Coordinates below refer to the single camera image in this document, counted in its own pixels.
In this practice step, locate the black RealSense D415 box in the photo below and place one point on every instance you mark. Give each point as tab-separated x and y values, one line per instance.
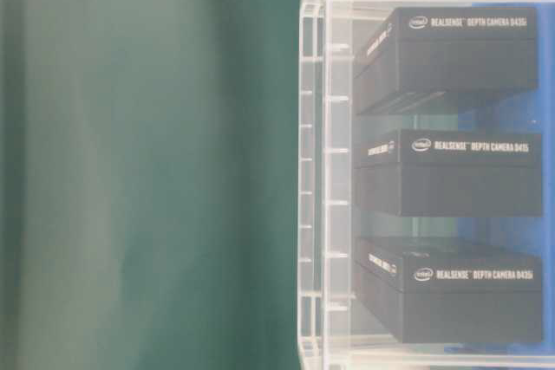
433	173

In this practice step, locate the black realsense d435i box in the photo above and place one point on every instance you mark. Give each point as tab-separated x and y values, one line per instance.
449	290
446	60

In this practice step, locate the clear plastic storage case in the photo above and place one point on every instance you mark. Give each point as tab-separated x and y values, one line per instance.
334	330

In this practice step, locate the blue sheet inside case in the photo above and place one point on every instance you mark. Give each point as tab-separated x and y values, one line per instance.
529	112

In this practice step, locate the green table cloth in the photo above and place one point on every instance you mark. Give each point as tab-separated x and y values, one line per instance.
149	184

